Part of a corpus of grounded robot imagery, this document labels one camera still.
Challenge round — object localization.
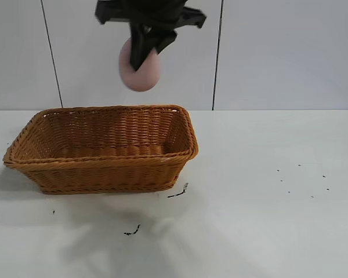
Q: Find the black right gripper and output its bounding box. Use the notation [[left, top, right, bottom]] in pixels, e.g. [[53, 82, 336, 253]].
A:
[[93, 0, 208, 72]]

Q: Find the brown woven wicker basket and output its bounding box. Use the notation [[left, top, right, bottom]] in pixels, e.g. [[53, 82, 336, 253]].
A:
[[2, 104, 200, 195]]

